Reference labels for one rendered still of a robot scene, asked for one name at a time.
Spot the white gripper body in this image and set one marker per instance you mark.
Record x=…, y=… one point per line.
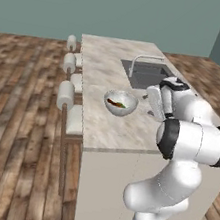
x=156, y=101

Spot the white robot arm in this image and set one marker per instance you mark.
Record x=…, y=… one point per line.
x=185, y=135

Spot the green avocado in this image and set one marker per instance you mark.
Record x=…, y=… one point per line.
x=122, y=105

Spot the white bowl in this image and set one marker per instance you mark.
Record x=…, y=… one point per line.
x=119, y=107

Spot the brown chicken drumstick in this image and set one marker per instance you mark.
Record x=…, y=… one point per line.
x=113, y=102

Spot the grey sink basin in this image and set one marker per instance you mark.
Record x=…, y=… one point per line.
x=145, y=74

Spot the silver tap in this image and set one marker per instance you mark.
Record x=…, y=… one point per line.
x=137, y=61

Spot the white kitchen island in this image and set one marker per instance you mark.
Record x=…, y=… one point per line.
x=112, y=129

